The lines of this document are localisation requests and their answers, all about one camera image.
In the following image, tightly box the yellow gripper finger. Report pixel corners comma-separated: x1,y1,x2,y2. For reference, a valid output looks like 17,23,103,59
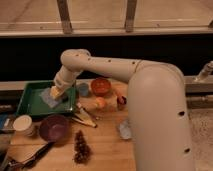
50,86,64,100

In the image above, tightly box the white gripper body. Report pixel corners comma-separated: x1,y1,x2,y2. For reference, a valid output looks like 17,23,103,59
54,66,81,91

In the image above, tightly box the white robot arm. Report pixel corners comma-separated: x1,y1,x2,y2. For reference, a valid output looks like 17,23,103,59
51,49,196,171

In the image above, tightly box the purple bowl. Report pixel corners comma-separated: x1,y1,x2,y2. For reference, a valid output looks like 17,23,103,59
39,114,69,142

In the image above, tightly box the orange bowl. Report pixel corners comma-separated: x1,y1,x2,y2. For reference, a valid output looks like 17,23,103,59
91,78,111,96

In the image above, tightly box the small blue cup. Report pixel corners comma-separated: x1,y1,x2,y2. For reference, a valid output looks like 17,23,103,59
77,83,89,97

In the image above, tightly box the green plastic tray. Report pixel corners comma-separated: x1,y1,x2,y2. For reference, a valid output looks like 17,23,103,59
16,80,76,118

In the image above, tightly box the wooden spatula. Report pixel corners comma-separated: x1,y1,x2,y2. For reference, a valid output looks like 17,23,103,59
72,113,97,128

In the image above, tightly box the yellow orange toy fruit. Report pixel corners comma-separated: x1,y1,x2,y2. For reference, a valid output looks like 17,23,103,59
95,97,107,109

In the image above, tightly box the white paper cup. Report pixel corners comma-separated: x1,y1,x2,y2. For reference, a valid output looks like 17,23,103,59
13,115,35,137

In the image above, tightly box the brown pine cone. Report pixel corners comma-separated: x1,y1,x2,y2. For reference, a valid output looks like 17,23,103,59
74,130,91,164

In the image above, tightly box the clear crumpled plastic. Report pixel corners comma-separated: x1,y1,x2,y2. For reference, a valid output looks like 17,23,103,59
118,119,132,140

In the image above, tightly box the metal window frame rail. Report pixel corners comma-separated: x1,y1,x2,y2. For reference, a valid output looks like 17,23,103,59
0,0,213,37

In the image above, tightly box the black handled tool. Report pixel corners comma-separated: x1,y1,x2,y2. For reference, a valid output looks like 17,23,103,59
0,142,54,171

